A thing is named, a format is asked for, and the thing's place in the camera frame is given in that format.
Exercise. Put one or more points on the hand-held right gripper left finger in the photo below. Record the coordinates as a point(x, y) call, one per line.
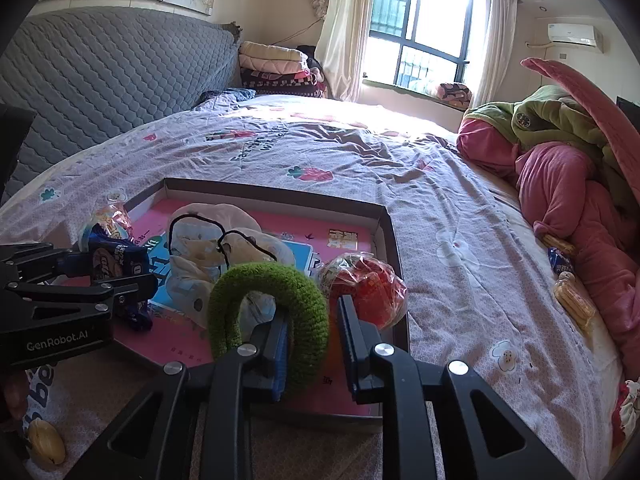
point(277, 360)

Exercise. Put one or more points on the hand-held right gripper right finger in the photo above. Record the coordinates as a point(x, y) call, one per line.
point(350, 350)

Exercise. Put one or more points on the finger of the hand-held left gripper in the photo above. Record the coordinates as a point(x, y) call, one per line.
point(70, 262)
point(130, 287)

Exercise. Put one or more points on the egg toy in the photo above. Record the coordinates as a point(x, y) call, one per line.
point(370, 285)

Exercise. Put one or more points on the shallow cardboard box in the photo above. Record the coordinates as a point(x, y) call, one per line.
point(275, 191)

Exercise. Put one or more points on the person's left hand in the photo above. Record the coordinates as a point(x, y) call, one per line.
point(12, 395)

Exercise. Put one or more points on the small yellow oval object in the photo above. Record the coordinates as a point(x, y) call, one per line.
point(46, 442)

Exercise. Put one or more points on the pink and blue book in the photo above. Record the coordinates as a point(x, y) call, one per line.
point(300, 225)

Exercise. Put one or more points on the grey quilted headboard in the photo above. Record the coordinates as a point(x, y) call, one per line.
point(125, 70)

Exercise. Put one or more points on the dark blue cloth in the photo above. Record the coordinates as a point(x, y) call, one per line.
point(230, 95)

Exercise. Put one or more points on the small blue snack packet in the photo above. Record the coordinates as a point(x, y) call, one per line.
point(560, 260)

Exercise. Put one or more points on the yellow snack packet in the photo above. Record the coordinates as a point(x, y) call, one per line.
point(559, 244)
point(575, 305)

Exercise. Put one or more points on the dark checked folded blanket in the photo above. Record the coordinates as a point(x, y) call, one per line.
point(280, 84)

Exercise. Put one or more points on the pink and green blankets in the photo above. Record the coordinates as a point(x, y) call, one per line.
point(560, 180)

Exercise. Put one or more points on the cream folded blanket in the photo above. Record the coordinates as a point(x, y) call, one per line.
point(272, 56)

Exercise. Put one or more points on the patterned cushion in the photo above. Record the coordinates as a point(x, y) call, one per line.
point(452, 94)

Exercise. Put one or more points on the red patterned cloth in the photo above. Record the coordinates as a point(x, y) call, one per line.
point(627, 410)

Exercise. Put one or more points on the green fleece blanket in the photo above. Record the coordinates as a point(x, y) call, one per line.
point(550, 110)

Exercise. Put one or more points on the cream curtain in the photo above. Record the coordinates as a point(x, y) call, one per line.
point(345, 30)
point(495, 45)

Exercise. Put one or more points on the barred window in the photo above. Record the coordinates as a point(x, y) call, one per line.
point(425, 25)

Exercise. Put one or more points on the white air conditioner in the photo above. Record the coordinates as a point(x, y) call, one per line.
point(575, 37)

